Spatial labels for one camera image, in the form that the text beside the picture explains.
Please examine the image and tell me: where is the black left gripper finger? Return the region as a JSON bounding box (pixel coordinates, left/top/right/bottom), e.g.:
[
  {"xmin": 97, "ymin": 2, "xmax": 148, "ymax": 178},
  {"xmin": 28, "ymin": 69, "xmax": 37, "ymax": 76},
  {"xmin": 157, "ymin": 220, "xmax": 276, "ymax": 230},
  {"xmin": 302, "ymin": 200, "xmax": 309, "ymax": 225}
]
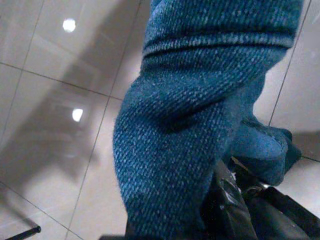
[{"xmin": 203, "ymin": 159, "xmax": 258, "ymax": 240}]

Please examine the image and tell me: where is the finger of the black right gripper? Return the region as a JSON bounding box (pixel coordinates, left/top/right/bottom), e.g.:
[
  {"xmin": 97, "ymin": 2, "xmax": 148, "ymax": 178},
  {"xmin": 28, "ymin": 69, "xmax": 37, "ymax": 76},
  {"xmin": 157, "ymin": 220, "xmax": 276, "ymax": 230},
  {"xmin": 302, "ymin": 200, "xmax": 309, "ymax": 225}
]
[{"xmin": 229, "ymin": 156, "xmax": 320, "ymax": 240}]

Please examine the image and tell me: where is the blue denim garment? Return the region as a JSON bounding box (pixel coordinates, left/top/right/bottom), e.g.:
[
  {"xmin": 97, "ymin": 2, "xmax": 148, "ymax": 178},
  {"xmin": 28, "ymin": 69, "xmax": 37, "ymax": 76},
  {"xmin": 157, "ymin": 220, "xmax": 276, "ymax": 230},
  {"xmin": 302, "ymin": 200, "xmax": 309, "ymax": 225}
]
[{"xmin": 112, "ymin": 0, "xmax": 305, "ymax": 240}]

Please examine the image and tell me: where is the metal clothes rack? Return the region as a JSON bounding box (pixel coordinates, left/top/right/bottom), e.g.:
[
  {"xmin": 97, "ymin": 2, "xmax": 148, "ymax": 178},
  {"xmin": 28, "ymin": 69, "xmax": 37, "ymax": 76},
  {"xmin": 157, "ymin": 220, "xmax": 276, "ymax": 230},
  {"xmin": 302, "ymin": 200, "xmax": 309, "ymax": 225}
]
[{"xmin": 4, "ymin": 224, "xmax": 42, "ymax": 240}]

